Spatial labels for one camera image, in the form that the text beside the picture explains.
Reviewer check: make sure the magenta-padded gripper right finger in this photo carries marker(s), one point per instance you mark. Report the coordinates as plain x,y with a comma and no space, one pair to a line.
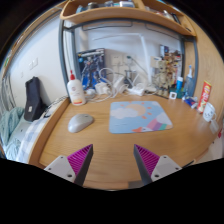
164,166

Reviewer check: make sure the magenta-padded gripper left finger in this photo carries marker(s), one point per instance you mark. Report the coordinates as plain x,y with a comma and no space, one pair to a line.
61,166

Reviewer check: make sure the grey computer mouse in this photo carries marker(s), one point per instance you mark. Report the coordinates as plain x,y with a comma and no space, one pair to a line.
80,122

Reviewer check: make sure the pastel cloud-print mouse pad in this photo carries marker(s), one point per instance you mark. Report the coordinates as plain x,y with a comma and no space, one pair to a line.
138,116

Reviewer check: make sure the blue plaid pillow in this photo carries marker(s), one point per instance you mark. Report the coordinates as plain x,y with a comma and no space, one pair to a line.
31,136

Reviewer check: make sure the white flat pack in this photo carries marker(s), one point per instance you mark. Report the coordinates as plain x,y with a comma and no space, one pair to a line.
55,106

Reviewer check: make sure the teal blanket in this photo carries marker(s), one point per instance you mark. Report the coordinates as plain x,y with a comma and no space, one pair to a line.
10,130

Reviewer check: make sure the blue and white packet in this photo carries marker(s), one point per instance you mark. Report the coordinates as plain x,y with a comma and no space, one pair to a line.
190,102

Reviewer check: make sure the white mug with face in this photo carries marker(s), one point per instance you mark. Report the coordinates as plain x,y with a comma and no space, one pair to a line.
209,112

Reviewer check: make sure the small white cube clock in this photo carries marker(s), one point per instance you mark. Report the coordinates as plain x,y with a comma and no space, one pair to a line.
172,95

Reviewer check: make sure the black bag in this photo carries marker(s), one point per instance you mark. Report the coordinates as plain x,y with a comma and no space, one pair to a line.
32,100

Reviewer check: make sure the white pump bottle red cap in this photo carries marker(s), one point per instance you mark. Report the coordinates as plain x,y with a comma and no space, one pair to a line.
76,91

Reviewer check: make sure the white power strip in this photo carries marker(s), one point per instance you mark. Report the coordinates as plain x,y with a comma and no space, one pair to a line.
137,90

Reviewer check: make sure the red snack can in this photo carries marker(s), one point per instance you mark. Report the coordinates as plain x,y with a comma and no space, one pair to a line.
204,96

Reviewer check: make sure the blue tube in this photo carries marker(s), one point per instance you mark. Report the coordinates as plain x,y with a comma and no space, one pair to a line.
179,83

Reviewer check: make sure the blue spray bottle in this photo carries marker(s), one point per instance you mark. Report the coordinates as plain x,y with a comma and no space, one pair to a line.
189,83

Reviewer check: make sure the white multi-port charger block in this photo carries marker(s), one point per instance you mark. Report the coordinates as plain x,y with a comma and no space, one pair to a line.
101,88

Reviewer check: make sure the beige robot model figure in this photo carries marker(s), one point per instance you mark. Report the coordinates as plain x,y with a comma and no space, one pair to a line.
166,76

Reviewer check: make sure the steel cup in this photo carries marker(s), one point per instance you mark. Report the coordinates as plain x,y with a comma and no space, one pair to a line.
130,75

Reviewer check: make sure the robot model kit box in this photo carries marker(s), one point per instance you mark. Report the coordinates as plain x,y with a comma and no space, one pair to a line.
90,66

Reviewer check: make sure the white wall switch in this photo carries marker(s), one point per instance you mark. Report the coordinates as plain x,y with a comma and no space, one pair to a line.
33,63

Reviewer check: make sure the white wall outlet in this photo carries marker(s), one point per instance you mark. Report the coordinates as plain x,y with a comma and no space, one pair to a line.
116,60

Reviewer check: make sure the wooden shelf unit grey frame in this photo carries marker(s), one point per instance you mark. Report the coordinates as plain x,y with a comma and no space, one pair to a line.
123,13

